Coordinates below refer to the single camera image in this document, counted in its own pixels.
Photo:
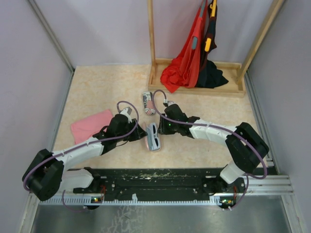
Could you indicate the pink folded cloth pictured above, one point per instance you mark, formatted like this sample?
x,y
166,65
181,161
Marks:
x,y
85,128

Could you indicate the wooden clothes rack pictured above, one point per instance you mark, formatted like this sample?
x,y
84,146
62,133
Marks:
x,y
215,78

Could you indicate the white cable duct strip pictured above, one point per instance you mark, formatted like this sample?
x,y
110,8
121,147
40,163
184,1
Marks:
x,y
78,200

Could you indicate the white frame sunglasses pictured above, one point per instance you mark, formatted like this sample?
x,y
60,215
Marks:
x,y
154,136

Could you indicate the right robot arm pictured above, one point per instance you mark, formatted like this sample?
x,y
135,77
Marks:
x,y
246,147

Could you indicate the red hanging garment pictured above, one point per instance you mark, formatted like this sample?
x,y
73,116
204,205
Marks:
x,y
184,69

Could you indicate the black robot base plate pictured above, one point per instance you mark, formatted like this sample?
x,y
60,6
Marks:
x,y
160,184

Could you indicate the flag print glasses case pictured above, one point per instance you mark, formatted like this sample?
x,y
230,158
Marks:
x,y
148,104

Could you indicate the pink glasses case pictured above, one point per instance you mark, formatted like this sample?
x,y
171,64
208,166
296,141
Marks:
x,y
148,143

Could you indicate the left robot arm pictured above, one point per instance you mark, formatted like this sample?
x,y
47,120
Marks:
x,y
51,172

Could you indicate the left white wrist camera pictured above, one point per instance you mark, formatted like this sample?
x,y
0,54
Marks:
x,y
126,112

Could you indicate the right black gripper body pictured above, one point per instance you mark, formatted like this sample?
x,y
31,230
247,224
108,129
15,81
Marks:
x,y
168,127

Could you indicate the yellow clothes hanger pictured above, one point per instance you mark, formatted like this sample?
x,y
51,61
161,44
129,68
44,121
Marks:
x,y
211,30

